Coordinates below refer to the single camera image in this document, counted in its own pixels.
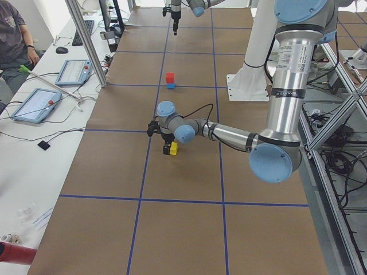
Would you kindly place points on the aluminium frame post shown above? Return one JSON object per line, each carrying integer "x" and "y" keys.
{"x": 86, "y": 40}

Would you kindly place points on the red block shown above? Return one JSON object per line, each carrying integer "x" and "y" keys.
{"x": 169, "y": 78}

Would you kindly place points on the teach pendant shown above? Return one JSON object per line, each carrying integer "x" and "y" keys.
{"x": 37, "y": 106}
{"x": 74, "y": 73}

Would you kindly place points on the seated person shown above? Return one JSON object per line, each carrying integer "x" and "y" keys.
{"x": 17, "y": 47}

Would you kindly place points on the teach pendant far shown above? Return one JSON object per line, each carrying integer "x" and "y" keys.
{"x": 74, "y": 73}

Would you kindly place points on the yellow block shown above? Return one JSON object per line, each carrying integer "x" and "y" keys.
{"x": 173, "y": 148}

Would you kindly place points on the red cylinder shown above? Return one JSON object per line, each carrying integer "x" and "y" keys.
{"x": 16, "y": 254}

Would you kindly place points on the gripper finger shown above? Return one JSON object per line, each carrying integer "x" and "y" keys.
{"x": 166, "y": 148}
{"x": 174, "y": 27}

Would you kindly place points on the teach pendant near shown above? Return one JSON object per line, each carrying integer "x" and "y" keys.
{"x": 37, "y": 106}

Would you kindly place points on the black computer mouse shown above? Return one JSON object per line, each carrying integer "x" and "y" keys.
{"x": 61, "y": 50}

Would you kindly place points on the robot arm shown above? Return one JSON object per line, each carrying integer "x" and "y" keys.
{"x": 197, "y": 6}
{"x": 275, "y": 69}

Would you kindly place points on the brown paper table cover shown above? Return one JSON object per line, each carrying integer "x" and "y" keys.
{"x": 126, "y": 208}

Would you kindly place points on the white camera pillar base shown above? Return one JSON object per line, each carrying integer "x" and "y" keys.
{"x": 249, "y": 83}

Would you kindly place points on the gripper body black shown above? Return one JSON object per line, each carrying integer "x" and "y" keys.
{"x": 175, "y": 11}
{"x": 166, "y": 138}

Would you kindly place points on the black monitor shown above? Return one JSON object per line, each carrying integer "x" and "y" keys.
{"x": 111, "y": 16}

